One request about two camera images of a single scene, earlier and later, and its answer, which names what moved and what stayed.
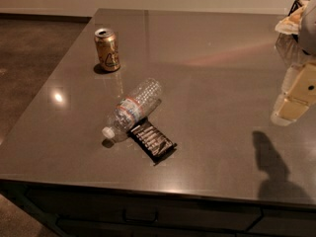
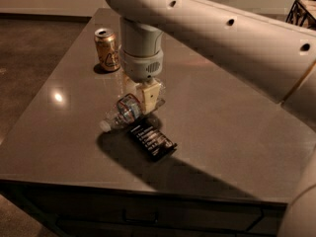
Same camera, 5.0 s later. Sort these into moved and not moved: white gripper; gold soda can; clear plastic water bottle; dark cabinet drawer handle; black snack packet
Moved: clear plastic water bottle; white gripper
Not moved: black snack packet; dark cabinet drawer handle; gold soda can
